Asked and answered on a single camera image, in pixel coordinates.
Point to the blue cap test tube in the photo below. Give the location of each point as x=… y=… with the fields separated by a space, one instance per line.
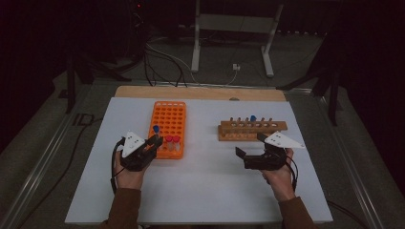
x=253 y=118
x=156 y=128

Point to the wooden test tube rack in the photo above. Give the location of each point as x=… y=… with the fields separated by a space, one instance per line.
x=277 y=126

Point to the white plug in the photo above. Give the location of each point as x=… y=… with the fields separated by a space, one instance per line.
x=236 y=66

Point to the metal floor rail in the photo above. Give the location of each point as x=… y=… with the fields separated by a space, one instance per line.
x=348 y=159
x=44 y=159

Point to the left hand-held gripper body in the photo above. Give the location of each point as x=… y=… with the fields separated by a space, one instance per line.
x=133 y=144

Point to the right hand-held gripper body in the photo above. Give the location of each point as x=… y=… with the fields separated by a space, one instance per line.
x=267 y=160

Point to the red cap test tube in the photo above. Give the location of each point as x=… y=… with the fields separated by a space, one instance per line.
x=168 y=138
x=176 y=139

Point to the orange plastic test tube rack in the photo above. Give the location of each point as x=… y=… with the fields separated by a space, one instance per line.
x=168 y=118

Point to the person's left hand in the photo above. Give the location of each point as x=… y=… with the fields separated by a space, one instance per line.
x=129 y=179

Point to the person's right hand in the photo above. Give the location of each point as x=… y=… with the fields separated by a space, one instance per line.
x=281 y=183

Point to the clear test tube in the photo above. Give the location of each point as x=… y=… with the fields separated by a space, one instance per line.
x=238 y=120
x=231 y=120

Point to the white metal table frame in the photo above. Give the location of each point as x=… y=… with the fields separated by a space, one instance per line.
x=235 y=23

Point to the black tripod stand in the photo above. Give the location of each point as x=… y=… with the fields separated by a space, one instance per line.
x=69 y=89
x=333 y=101

